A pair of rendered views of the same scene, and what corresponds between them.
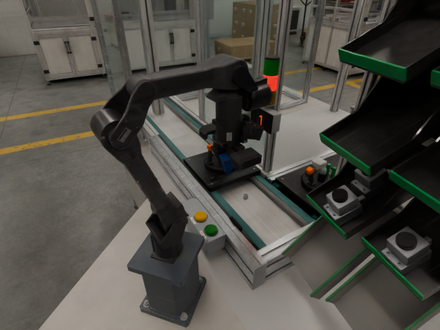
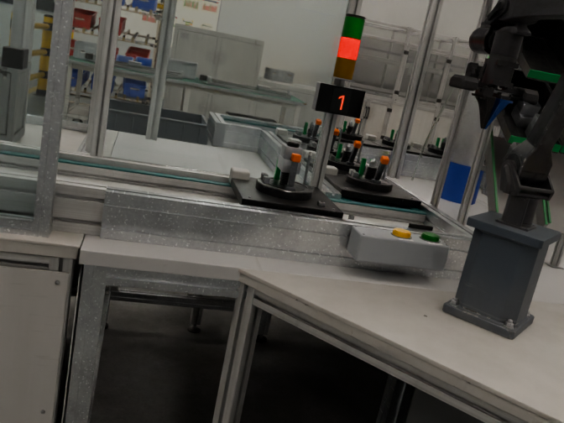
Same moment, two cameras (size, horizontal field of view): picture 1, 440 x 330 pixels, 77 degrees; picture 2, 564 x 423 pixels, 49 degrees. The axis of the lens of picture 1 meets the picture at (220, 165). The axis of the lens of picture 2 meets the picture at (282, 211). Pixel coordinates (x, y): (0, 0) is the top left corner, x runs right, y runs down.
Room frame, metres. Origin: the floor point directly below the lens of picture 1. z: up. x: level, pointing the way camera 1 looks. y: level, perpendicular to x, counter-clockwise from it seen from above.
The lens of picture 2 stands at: (0.56, 1.40, 1.30)
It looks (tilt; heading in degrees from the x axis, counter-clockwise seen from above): 14 degrees down; 286
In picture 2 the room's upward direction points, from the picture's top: 11 degrees clockwise
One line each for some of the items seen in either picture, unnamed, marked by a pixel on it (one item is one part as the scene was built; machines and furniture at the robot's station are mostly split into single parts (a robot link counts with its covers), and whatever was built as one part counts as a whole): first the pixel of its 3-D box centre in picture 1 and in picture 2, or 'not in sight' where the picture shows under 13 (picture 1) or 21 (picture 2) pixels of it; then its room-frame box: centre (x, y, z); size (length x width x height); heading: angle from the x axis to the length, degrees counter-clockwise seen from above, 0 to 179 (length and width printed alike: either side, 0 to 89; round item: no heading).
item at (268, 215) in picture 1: (226, 175); (281, 213); (0.98, -0.03, 0.91); 0.84 x 0.28 x 0.10; 31
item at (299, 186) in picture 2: (220, 162); (284, 188); (0.98, 0.00, 0.98); 0.14 x 0.14 x 0.02
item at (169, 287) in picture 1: (171, 274); (501, 271); (0.46, 0.13, 0.96); 0.15 x 0.15 x 0.20; 72
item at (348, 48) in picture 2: (270, 81); (348, 48); (0.93, -0.17, 1.33); 0.05 x 0.05 x 0.05
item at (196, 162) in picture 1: (220, 165); (283, 195); (0.98, 0.00, 0.96); 0.24 x 0.24 x 0.02; 31
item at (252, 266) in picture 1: (193, 190); (308, 235); (0.87, 0.11, 0.91); 0.89 x 0.06 x 0.11; 31
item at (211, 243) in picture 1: (201, 223); (398, 248); (0.67, 0.06, 0.93); 0.21 x 0.07 x 0.06; 31
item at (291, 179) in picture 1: (322, 175); (371, 170); (0.84, -0.38, 1.01); 0.24 x 0.24 x 0.13; 31
